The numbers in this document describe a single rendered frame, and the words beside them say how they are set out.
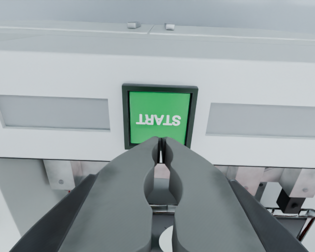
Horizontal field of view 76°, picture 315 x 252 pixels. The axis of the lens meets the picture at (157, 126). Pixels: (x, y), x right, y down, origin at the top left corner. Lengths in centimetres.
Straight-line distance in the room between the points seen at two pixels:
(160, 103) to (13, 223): 21
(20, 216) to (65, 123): 14
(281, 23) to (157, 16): 60
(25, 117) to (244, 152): 19
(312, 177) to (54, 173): 33
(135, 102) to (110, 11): 99
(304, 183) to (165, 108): 23
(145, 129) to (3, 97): 12
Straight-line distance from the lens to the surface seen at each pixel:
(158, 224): 35
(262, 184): 40
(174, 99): 15
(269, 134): 20
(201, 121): 17
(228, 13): 116
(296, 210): 37
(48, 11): 123
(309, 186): 34
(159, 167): 29
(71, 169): 28
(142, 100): 15
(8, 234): 31
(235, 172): 28
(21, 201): 29
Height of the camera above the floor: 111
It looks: 62 degrees down
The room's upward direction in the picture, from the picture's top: 179 degrees counter-clockwise
